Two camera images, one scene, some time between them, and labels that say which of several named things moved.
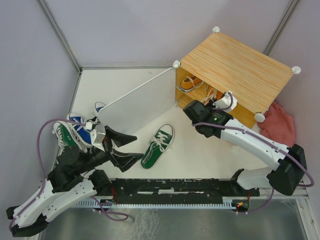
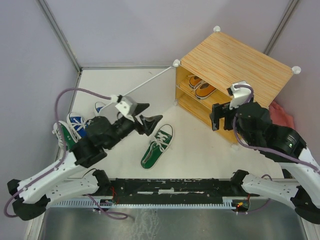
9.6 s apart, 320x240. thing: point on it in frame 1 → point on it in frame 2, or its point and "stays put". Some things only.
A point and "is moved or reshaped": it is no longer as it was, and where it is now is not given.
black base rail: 185,190 stays put
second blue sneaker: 84,132 stays put
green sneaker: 157,147 stays put
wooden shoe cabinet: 253,77 stays put
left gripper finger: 123,160 → 148,123
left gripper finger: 119,139 → 139,108
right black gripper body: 210,109 → 245,134
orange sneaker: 190,82 is moved or reshaped
